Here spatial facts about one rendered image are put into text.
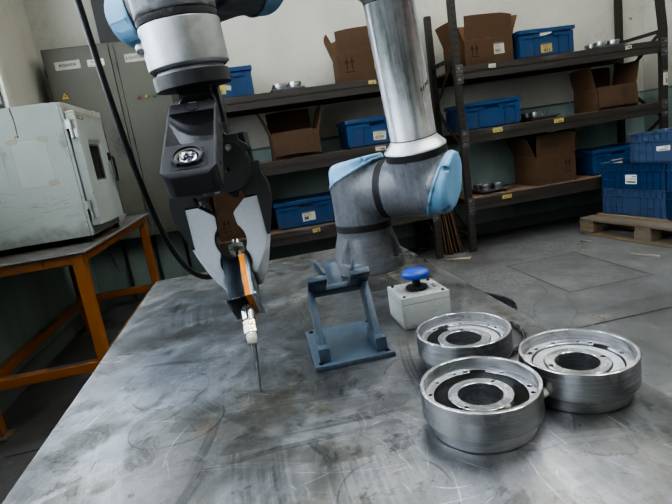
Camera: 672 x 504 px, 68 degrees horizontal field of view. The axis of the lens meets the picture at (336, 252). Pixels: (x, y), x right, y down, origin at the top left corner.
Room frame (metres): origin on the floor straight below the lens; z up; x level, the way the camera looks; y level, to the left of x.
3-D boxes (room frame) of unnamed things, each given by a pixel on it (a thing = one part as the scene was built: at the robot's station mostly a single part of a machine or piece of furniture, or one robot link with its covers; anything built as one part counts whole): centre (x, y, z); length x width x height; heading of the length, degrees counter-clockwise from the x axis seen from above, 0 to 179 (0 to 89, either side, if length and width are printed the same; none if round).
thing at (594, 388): (0.44, -0.21, 0.82); 0.10 x 0.10 x 0.04
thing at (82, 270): (2.81, 1.48, 0.39); 1.50 x 0.62 x 0.78; 9
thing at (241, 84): (4.07, 0.71, 1.61); 0.52 x 0.38 x 0.22; 102
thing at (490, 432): (0.41, -0.11, 0.82); 0.10 x 0.10 x 0.04
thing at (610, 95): (4.55, -2.57, 1.19); 0.45 x 0.40 x 0.37; 94
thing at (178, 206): (0.49, 0.13, 1.03); 0.05 x 0.02 x 0.09; 94
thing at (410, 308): (0.69, -0.11, 0.82); 0.08 x 0.07 x 0.05; 9
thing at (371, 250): (1.03, -0.07, 0.85); 0.15 x 0.15 x 0.10
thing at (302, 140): (4.13, 0.21, 1.19); 0.52 x 0.42 x 0.38; 99
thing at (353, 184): (1.03, -0.07, 0.97); 0.13 x 0.12 x 0.14; 58
